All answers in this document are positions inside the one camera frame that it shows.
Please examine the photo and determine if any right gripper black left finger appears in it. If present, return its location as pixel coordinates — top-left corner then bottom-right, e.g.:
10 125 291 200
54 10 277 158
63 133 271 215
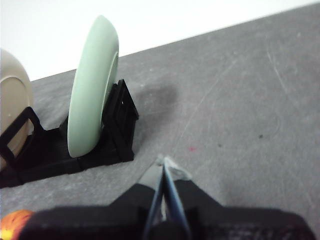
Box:
19 155 165 240

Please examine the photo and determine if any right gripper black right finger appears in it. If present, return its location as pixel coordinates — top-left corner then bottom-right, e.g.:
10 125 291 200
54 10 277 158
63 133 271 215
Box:
163 156 316 240

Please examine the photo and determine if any red apple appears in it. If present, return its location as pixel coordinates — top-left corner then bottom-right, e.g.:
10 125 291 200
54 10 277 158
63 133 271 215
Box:
0 209 36 240

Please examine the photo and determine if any black plate rack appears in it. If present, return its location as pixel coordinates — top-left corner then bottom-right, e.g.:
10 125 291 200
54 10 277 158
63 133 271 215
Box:
0 78 140 189

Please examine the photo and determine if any pale green plate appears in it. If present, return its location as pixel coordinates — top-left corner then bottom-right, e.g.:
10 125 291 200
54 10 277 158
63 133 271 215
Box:
67 14 120 159

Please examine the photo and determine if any beige plate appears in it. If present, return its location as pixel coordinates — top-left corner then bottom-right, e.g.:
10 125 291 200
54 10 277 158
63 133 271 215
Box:
0 48 34 157

